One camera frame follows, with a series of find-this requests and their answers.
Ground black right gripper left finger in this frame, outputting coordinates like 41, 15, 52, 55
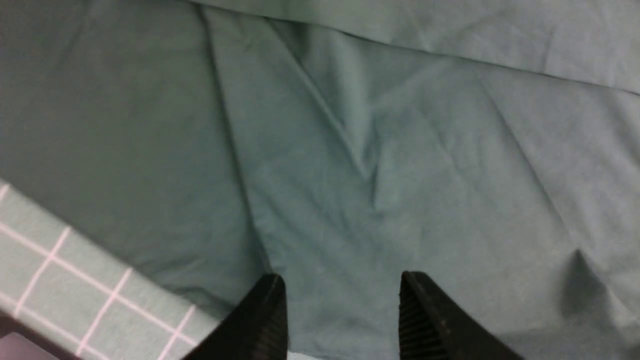
183, 273, 290, 360

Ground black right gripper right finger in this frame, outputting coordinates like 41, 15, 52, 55
398, 271, 523, 360

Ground green long-sleeve top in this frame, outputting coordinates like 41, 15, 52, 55
1, 0, 639, 360

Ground checkered green tablecloth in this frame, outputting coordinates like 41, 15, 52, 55
0, 182, 216, 360

